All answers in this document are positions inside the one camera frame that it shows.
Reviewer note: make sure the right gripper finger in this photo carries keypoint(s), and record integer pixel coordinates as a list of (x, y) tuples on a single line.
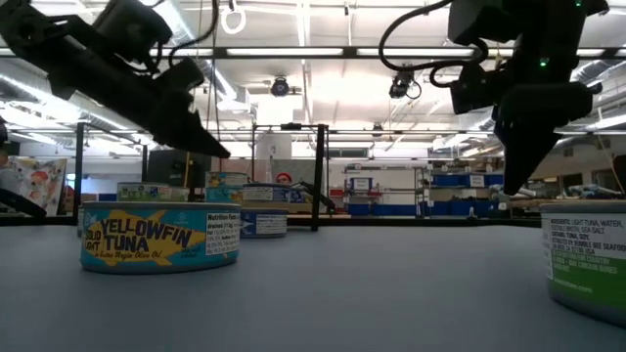
[(521, 156)]

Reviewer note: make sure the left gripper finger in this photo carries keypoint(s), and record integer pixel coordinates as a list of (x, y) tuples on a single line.
[(195, 137)]

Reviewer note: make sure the green white tuna can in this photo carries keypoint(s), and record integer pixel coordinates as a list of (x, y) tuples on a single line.
[(80, 222), (144, 192), (587, 264), (180, 194)]

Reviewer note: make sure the blue label tuna can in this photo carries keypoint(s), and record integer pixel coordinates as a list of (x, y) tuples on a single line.
[(266, 193), (266, 225), (297, 196)]

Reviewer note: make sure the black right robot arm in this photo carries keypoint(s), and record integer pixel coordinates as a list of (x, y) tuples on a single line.
[(552, 29)]

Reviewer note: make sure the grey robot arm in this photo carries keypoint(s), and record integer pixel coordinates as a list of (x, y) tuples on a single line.
[(594, 189), (495, 193)]

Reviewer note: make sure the light wooden shelf board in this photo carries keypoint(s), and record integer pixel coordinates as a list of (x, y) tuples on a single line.
[(299, 208)]

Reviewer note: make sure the white shelf unit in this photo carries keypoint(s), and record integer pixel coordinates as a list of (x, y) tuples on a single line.
[(391, 181)]

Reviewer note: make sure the long blue storage bin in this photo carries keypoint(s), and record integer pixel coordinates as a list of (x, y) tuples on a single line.
[(381, 209), (455, 207)]

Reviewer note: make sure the person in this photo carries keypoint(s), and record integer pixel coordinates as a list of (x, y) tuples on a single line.
[(283, 178), (7, 178)]

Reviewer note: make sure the colourful poster board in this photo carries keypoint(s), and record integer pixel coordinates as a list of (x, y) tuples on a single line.
[(41, 183)]

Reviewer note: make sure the small black background robot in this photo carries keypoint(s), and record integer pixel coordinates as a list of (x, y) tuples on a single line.
[(320, 193)]

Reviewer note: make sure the black curved chair back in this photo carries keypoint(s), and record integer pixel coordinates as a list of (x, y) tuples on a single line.
[(22, 204)]

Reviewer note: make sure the blue white sign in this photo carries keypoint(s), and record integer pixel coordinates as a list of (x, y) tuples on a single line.
[(362, 184)]

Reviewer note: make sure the blue table mat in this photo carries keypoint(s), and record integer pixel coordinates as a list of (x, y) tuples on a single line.
[(313, 303)]

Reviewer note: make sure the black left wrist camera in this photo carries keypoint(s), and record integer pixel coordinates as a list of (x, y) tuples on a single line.
[(132, 24)]

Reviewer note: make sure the round black ceiling camera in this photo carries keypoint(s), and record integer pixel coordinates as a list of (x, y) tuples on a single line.
[(280, 87)]

